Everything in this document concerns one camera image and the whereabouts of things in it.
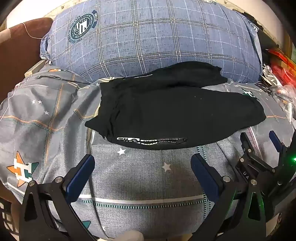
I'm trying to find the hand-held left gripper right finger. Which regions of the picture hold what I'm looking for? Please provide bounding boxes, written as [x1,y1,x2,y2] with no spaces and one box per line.
[191,153,275,241]

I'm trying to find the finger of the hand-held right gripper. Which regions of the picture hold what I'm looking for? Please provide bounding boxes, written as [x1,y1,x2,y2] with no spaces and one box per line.
[269,130,290,156]
[240,132,255,161]

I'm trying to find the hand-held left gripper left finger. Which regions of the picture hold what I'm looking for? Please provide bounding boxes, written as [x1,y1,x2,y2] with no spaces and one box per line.
[20,154,96,241]

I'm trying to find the black pants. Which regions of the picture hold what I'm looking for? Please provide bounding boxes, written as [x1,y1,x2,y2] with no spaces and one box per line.
[85,61,266,151]

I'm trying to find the grey star-printed quilt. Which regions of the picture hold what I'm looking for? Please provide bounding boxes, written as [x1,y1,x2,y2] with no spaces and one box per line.
[0,67,296,241]

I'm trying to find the blue plaid pillow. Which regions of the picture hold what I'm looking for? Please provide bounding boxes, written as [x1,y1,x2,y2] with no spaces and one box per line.
[39,0,263,84]

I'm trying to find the wooden bed frame piece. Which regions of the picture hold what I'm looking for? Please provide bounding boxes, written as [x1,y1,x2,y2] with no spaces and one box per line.
[25,61,50,77]

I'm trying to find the thin orange cord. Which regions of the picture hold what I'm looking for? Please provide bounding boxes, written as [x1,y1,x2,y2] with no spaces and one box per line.
[23,23,45,39]

